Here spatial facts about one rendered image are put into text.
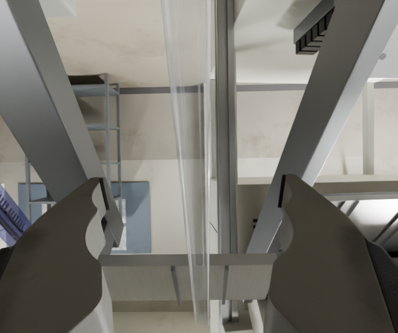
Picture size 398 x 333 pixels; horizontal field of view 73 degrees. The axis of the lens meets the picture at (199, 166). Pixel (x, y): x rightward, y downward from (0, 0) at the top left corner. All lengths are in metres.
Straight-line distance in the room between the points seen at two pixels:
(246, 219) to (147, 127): 2.75
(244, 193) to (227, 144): 0.19
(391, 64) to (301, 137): 0.11
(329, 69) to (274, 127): 3.15
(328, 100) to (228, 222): 0.42
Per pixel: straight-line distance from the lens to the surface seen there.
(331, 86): 0.30
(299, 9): 0.68
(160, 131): 3.38
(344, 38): 0.29
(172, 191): 3.37
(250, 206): 0.78
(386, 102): 4.04
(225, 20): 0.71
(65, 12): 0.22
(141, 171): 3.42
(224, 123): 0.62
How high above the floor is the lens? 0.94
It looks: 1 degrees up
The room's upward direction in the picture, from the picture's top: 179 degrees clockwise
